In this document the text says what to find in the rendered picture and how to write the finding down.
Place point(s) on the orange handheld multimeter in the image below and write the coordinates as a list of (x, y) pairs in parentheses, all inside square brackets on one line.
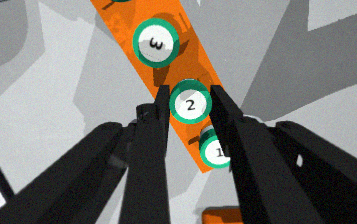
[(222, 216)]

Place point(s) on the green screw cap with white top numbered 1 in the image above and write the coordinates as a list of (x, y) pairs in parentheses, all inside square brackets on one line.
[(211, 152)]

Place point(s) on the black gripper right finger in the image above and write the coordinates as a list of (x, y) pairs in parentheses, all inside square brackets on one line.
[(268, 191)]

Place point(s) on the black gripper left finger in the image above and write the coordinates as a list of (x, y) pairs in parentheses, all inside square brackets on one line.
[(75, 190)]

